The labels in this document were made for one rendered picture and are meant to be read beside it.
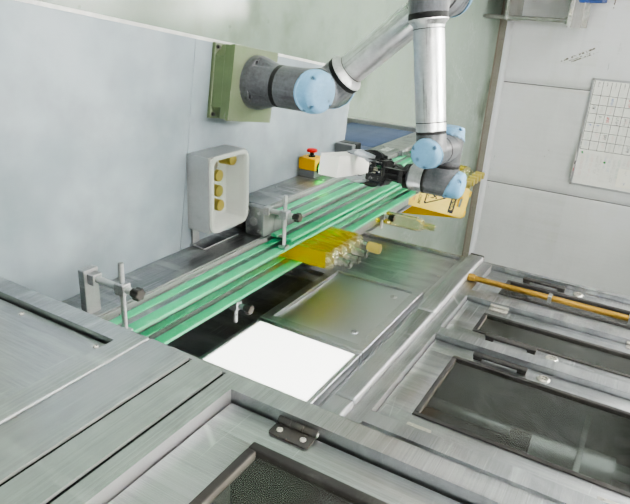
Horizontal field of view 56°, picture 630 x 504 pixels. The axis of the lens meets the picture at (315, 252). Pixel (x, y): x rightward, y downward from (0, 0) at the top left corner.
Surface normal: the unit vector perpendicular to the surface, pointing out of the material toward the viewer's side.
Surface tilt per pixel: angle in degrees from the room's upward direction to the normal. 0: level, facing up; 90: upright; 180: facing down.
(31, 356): 91
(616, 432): 90
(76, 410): 90
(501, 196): 90
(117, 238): 0
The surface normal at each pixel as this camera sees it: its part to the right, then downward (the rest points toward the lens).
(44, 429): 0.06, -0.92
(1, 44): 0.86, 0.24
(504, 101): -0.50, 0.30
